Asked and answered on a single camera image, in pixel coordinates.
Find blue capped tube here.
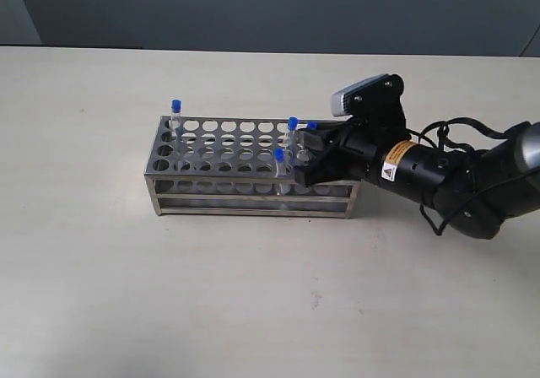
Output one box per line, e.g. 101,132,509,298
169,100,183,170
273,148,290,196
296,121,318,164
282,116,298,150

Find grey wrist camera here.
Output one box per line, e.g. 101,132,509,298
331,73,404,117

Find stainless steel test tube rack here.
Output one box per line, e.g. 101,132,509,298
144,116,359,219

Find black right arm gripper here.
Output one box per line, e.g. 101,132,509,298
293,119,412,186

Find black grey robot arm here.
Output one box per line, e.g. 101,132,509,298
294,117,539,240

